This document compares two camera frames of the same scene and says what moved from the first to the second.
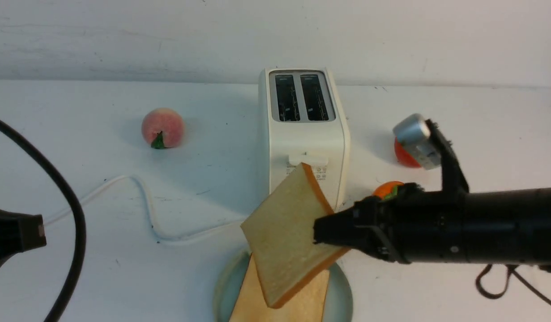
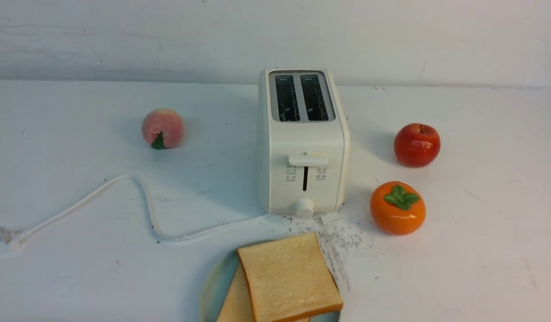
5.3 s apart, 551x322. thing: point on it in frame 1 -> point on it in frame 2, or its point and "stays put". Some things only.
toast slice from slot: x=279 y=234 -> x=289 y=277
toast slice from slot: x=308 y=305 -> x=237 y=307
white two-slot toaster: x=301 y=120 stays put
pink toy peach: x=162 y=128 stays put
